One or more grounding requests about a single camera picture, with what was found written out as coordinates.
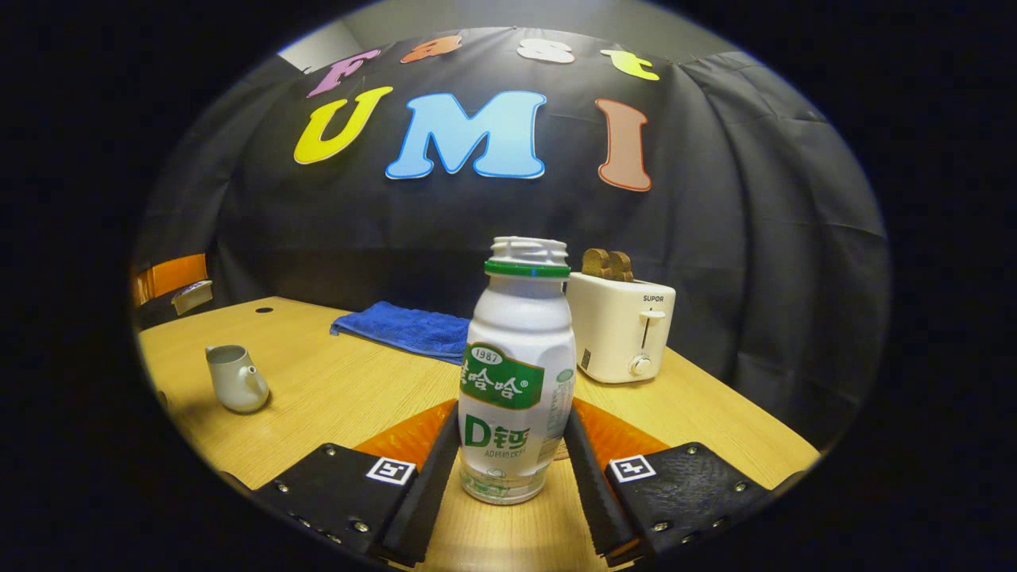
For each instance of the white teacup lid blue print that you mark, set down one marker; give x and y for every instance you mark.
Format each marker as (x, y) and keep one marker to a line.
(193, 296)

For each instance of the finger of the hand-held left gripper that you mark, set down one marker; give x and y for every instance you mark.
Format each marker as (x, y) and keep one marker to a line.
(171, 276)

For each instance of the white ceramic teacup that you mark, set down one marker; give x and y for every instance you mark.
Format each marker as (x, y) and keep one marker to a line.
(234, 385)

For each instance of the blue folded towel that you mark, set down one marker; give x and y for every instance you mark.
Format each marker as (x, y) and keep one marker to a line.
(405, 327)

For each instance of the white water bottle green label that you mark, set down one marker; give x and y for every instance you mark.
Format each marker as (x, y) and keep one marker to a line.
(516, 357)

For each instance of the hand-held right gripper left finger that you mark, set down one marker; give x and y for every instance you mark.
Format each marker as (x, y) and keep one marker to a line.
(429, 492)

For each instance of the white toaster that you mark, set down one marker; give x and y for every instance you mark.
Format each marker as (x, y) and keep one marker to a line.
(612, 334)

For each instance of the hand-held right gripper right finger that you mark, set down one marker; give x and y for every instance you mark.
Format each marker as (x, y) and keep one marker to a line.
(592, 492)

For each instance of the black backdrop cloth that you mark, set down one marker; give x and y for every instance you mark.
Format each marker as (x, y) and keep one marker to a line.
(397, 230)

